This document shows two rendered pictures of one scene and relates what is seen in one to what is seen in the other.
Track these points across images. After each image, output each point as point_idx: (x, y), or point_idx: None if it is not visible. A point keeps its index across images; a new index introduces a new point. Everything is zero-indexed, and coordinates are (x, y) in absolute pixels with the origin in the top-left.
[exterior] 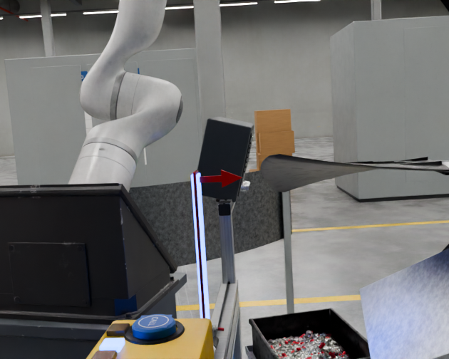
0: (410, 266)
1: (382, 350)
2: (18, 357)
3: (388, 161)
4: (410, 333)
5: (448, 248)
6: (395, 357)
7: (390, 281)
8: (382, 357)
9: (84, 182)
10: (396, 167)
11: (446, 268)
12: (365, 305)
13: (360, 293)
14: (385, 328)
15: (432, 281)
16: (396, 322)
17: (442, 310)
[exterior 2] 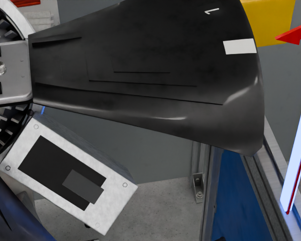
0: (79, 147)
1: (117, 163)
2: None
3: (91, 50)
4: (91, 147)
5: (14, 221)
6: (106, 155)
7: (102, 161)
8: (118, 163)
9: None
10: (88, 15)
11: (46, 123)
12: (131, 179)
13: (135, 183)
14: (112, 162)
15: (61, 132)
16: (102, 155)
17: (59, 127)
